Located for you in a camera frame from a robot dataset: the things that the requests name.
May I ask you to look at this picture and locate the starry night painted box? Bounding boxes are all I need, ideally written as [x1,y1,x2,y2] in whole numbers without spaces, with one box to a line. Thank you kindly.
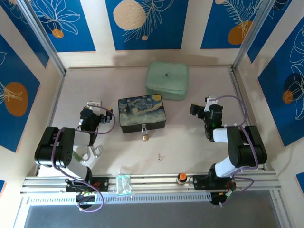
[118,94,167,134]

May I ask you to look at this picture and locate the small brass padlock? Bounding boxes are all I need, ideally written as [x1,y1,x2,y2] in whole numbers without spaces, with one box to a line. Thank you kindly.
[141,123,150,142]

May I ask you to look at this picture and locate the mint green zip case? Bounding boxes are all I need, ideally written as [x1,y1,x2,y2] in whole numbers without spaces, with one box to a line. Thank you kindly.
[145,60,190,101]

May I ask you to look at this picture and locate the small bottle orange cap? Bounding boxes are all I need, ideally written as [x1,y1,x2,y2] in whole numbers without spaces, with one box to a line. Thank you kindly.
[176,172,188,185]

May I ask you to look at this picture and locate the grey metal sheet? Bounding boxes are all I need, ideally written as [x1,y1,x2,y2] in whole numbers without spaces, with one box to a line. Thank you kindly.
[23,204,282,228]

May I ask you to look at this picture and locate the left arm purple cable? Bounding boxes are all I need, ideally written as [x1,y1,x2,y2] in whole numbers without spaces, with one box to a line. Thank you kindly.
[51,105,116,212]

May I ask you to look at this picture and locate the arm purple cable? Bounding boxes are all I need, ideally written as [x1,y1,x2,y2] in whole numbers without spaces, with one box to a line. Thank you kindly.
[51,105,116,212]
[212,95,259,207]

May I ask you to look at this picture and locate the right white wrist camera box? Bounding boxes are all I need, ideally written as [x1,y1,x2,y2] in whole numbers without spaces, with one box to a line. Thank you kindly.
[204,95,218,112]

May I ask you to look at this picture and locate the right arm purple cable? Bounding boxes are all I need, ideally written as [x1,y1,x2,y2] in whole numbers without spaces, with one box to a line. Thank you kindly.
[212,95,259,207]

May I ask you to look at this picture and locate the clear plastic cable bracket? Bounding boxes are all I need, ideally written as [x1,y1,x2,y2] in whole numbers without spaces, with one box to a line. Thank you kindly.
[82,144,104,164]

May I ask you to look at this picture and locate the aluminium table edge rail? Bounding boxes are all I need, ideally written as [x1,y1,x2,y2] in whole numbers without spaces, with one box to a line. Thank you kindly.
[65,66,233,72]
[228,67,268,171]

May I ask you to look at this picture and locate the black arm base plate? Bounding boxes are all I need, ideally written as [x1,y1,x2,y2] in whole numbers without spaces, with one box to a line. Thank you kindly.
[66,176,109,192]
[192,174,237,190]

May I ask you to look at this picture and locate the blue floral wall panel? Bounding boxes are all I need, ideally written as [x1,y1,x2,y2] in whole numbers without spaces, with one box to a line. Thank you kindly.
[105,0,189,51]
[0,34,41,153]
[30,0,96,52]
[257,22,304,147]
[200,0,270,50]

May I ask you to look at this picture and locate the aluminium mounting rail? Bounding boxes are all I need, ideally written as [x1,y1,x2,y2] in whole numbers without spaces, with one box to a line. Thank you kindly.
[20,171,282,194]

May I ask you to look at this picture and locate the grey slotted cable duct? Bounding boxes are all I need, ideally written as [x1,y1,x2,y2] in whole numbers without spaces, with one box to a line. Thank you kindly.
[28,192,212,204]

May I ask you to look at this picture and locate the aluminium frame post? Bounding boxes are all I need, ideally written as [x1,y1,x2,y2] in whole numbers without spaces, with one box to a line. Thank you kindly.
[18,0,67,76]
[231,0,278,70]

